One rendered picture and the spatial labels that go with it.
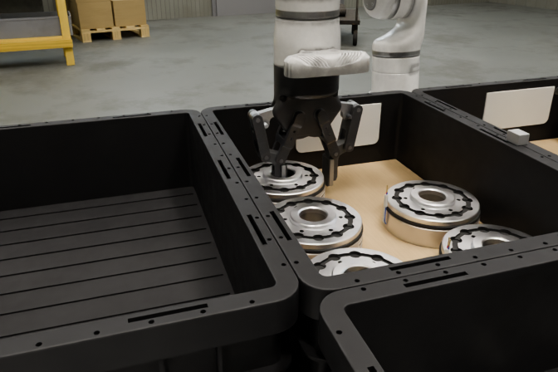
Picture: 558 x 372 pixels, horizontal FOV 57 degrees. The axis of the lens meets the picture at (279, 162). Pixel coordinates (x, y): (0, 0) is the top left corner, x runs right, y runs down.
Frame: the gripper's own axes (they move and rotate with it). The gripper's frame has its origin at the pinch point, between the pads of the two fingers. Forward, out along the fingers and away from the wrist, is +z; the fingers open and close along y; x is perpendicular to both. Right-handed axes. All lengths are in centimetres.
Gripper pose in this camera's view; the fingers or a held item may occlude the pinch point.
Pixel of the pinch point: (305, 176)
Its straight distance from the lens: 64.4
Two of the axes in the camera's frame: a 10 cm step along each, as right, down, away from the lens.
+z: 0.1, 9.2, 3.9
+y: -9.5, 1.2, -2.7
